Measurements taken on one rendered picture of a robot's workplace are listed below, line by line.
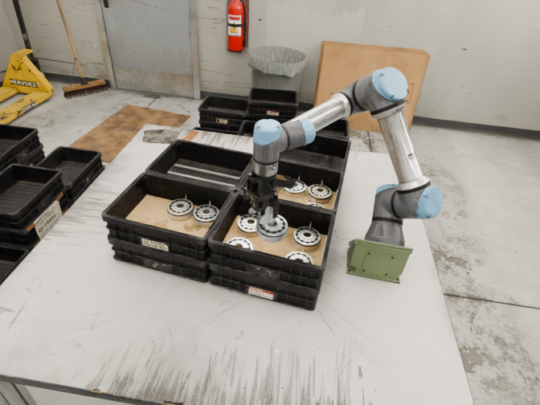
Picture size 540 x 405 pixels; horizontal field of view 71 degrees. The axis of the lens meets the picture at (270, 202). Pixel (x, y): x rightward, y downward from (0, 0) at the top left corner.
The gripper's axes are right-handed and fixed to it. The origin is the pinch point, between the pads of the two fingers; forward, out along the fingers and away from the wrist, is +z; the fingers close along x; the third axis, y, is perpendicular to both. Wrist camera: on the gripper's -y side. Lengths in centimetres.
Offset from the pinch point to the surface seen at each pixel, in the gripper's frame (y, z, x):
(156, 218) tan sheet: 22.9, 16.6, -39.8
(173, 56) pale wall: -122, 54, -322
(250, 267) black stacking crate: 8.8, 14.5, 3.5
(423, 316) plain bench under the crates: -37, 30, 46
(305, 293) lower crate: -2.7, 20.1, 19.8
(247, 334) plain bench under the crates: 18.5, 29.8, 15.9
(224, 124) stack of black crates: -91, 63, -171
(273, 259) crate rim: 4.5, 7.4, 10.1
